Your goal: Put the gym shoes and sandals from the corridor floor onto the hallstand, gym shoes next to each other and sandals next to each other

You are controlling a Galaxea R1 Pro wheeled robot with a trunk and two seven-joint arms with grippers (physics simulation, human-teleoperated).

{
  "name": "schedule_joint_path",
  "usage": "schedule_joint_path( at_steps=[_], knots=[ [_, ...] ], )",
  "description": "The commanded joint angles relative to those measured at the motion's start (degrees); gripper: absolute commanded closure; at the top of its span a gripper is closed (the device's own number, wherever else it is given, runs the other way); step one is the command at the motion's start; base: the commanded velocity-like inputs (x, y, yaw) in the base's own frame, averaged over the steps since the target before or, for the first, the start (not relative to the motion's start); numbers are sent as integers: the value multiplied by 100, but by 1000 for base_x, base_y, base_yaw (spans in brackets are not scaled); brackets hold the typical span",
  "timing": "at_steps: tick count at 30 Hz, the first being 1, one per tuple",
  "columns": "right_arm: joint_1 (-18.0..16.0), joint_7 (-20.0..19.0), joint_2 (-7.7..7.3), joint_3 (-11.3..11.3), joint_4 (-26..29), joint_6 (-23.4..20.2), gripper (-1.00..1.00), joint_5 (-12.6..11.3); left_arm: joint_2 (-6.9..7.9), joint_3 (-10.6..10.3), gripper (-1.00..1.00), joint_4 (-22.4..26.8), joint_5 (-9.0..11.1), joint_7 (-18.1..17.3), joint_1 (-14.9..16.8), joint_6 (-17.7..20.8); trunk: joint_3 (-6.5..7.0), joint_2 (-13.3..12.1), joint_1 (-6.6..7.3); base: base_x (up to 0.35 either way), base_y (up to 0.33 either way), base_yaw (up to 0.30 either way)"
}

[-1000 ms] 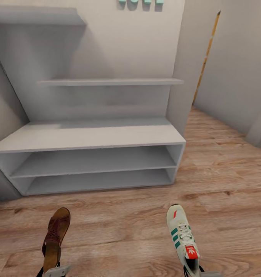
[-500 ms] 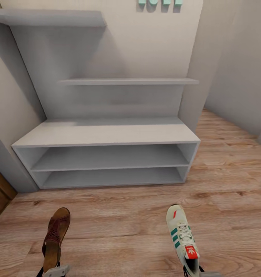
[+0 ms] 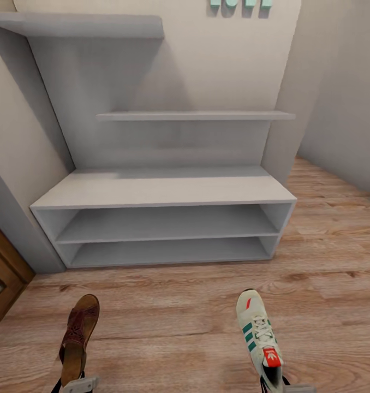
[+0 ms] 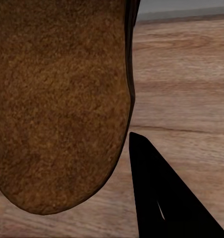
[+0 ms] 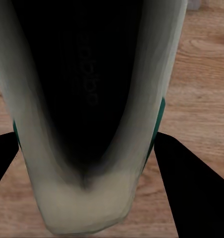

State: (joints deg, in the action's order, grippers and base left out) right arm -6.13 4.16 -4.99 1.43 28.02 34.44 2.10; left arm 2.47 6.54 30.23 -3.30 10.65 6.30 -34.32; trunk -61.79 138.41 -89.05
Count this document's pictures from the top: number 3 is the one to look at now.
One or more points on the door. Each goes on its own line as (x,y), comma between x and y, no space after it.
(15,275)

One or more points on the gym shoe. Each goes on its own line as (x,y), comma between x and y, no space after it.
(260,340)

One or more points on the sandal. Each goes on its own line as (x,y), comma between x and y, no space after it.
(81,323)

